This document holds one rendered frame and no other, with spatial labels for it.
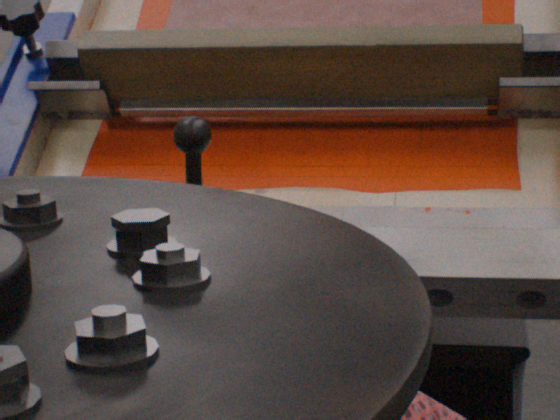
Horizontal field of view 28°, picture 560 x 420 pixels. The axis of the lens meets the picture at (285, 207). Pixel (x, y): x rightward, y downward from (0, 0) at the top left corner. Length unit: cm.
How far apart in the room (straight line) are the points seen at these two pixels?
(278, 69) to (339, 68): 6
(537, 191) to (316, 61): 23
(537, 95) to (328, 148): 20
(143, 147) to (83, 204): 70
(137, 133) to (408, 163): 27
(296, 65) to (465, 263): 28
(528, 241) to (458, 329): 42
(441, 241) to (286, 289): 56
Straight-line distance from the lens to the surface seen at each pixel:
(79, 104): 109
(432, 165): 102
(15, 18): 111
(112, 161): 108
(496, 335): 124
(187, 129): 77
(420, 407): 43
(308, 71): 102
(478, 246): 84
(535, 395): 342
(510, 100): 102
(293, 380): 23
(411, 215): 93
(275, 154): 105
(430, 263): 83
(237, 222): 35
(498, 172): 102
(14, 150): 106
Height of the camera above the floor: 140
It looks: 15 degrees down
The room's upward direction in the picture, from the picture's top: 2 degrees counter-clockwise
